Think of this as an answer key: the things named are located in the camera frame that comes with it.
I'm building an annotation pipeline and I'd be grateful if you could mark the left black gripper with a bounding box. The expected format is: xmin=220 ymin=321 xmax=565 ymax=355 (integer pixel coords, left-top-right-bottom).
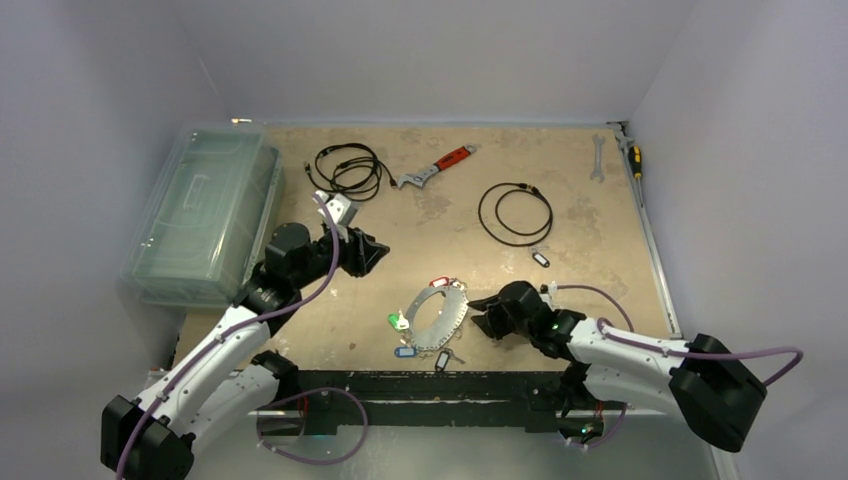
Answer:
xmin=292 ymin=223 xmax=388 ymax=290

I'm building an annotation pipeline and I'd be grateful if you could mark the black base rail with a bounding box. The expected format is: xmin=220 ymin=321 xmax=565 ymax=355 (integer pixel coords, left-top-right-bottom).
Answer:
xmin=291 ymin=369 xmax=627 ymax=435

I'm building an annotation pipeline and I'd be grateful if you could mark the clear plastic storage box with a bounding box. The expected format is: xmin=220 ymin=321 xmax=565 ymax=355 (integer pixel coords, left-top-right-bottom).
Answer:
xmin=121 ymin=123 xmax=282 ymax=308

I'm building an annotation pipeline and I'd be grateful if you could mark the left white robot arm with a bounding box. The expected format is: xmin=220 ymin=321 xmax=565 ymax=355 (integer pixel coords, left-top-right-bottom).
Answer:
xmin=100 ymin=223 xmax=390 ymax=479

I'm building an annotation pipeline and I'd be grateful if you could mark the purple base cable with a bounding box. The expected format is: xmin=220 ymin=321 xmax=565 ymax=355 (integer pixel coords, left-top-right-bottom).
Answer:
xmin=563 ymin=400 xmax=628 ymax=453
xmin=254 ymin=386 xmax=370 ymax=466

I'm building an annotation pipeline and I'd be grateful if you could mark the coiled black cable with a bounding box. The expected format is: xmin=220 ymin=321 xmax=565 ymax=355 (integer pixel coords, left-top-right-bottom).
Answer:
xmin=477 ymin=182 xmax=554 ymax=249

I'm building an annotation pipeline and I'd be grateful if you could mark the black key tag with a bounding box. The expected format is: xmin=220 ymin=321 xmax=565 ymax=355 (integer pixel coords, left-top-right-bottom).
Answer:
xmin=434 ymin=348 xmax=465 ymax=372

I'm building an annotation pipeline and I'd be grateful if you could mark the yellow black screwdriver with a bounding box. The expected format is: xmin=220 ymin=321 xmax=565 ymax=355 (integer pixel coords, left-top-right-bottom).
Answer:
xmin=613 ymin=124 xmax=644 ymax=208

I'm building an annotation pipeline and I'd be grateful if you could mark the red key tag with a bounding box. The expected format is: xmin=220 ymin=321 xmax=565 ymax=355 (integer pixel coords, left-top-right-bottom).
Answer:
xmin=429 ymin=276 xmax=450 ymax=287

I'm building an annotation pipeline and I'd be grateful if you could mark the tangled black cable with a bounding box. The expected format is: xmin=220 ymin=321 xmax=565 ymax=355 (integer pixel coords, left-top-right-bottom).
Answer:
xmin=303 ymin=142 xmax=399 ymax=203

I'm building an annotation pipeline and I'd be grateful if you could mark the red handled adjustable wrench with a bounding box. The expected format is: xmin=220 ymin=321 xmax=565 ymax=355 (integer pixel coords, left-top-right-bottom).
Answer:
xmin=396 ymin=144 xmax=477 ymax=189

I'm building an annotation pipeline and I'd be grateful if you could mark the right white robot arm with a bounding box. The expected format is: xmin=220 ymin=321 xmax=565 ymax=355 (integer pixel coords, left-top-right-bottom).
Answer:
xmin=468 ymin=281 xmax=767 ymax=453

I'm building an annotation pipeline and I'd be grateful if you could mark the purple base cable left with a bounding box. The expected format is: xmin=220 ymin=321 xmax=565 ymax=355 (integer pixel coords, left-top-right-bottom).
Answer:
xmin=254 ymin=386 xmax=370 ymax=466

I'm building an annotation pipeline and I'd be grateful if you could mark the large metal key ring plate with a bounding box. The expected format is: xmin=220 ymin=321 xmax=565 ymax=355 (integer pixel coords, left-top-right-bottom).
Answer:
xmin=400 ymin=278 xmax=468 ymax=352

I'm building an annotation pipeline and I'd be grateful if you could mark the silver open-end wrench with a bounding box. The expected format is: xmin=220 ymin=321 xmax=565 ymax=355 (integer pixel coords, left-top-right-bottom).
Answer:
xmin=590 ymin=134 xmax=605 ymax=183

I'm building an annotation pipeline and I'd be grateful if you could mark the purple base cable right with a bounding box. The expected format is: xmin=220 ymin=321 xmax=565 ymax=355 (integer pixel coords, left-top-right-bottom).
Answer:
xmin=563 ymin=400 xmax=628 ymax=453

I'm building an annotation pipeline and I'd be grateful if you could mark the green key tag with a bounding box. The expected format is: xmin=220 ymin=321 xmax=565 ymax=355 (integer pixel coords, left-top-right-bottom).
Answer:
xmin=387 ymin=312 xmax=410 ymax=331

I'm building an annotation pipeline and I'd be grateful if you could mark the blue key tag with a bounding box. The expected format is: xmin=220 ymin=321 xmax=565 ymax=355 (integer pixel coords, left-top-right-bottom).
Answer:
xmin=394 ymin=345 xmax=418 ymax=358

